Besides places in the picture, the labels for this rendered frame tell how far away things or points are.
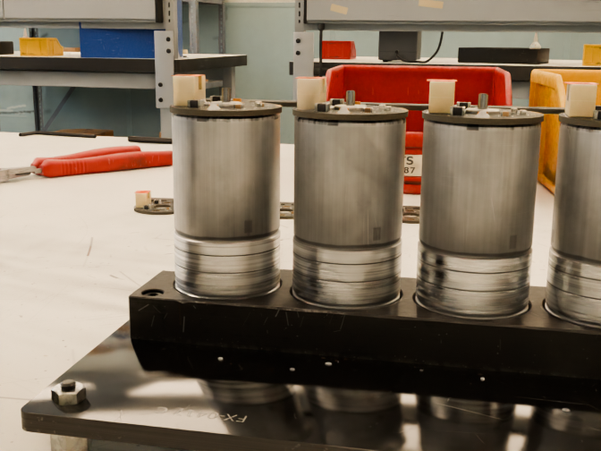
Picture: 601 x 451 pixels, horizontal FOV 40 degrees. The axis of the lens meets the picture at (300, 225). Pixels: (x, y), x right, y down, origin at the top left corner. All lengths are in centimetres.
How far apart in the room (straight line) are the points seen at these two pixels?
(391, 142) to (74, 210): 23
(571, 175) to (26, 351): 14
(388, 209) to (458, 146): 2
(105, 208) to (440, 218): 24
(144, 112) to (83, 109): 39
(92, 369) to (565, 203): 10
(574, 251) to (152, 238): 19
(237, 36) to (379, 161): 459
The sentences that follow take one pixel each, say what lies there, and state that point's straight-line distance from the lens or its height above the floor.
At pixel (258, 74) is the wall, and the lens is 473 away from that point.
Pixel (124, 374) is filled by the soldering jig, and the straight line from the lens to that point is 17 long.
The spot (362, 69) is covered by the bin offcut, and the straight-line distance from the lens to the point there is 53.
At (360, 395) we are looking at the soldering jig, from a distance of 16.
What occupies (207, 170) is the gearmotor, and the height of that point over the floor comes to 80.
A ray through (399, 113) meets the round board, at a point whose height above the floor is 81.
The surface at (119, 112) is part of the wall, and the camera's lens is 506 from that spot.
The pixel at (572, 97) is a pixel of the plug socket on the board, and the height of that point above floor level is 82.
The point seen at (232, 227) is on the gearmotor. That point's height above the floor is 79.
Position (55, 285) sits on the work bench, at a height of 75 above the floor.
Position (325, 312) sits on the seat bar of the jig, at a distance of 18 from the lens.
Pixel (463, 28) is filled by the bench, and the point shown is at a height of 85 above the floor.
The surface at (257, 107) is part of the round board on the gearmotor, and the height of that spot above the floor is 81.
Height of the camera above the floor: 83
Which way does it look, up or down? 13 degrees down
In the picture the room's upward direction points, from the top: 1 degrees clockwise
